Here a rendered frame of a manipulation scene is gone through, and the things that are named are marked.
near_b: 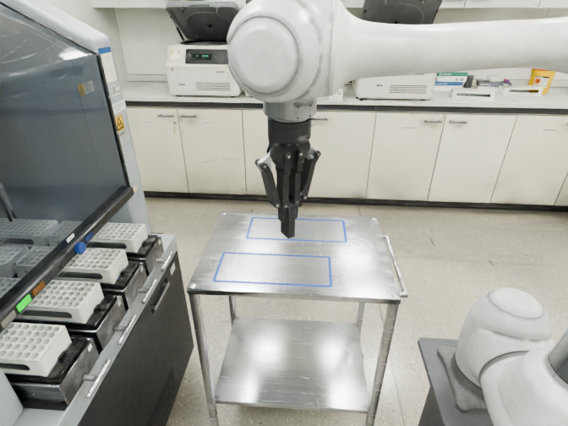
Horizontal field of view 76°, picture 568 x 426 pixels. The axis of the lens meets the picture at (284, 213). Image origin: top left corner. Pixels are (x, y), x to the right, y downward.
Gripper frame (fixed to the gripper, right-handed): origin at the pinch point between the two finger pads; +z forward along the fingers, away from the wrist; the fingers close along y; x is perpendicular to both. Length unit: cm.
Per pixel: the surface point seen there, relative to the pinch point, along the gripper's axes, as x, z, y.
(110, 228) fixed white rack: 69, 30, -27
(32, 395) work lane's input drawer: 20, 39, -54
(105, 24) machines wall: 311, -21, 21
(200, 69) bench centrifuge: 224, 6, 67
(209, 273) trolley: 32.7, 33.4, -6.5
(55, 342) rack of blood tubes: 23, 30, -47
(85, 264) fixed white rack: 50, 29, -37
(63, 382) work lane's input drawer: 17, 35, -47
